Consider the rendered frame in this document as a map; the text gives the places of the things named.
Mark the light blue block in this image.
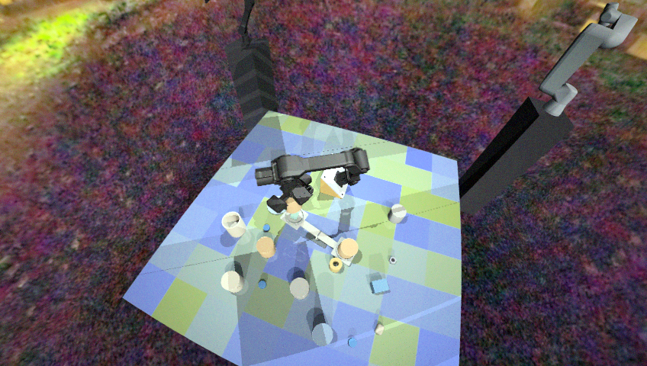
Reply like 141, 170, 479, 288
370, 279, 389, 294

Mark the beige rounded pebble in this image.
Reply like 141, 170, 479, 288
374, 323, 384, 335

